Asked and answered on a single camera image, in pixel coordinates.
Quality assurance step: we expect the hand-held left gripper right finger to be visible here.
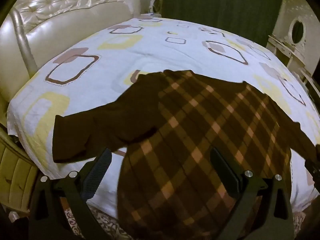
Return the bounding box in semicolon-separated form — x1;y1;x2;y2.
210;147;294;240

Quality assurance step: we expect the cream tufted leather headboard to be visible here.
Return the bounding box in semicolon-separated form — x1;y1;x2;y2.
0;0;140;105

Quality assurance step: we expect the white vanity dresser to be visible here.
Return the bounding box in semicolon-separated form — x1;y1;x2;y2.
266;15;320;98

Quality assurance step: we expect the brown floral patterned rug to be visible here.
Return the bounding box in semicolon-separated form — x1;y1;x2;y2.
64;205;313;240

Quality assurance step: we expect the white patterned bed sheet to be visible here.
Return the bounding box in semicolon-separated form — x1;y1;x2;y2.
7;17;320;220

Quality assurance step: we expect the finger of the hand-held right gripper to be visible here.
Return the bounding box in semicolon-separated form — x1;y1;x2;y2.
304;144;320;180

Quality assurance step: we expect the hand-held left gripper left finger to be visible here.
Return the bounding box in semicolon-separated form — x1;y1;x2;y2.
29;147;113;240

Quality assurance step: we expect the cream padded bench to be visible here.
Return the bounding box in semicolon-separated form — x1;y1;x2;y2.
0;127;38;215

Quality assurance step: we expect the brown plaid garment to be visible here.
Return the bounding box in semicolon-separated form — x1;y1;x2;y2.
52;70;318;240

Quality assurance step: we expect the dark green curtain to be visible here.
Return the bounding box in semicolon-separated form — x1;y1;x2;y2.
161;0;285;48

